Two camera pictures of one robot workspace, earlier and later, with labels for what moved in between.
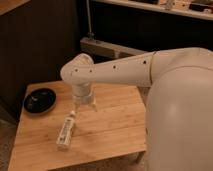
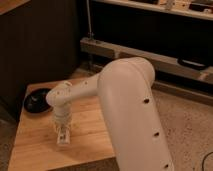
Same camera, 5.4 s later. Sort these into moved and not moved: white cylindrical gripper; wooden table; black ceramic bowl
Moved: white cylindrical gripper
Not moved: wooden table; black ceramic bowl
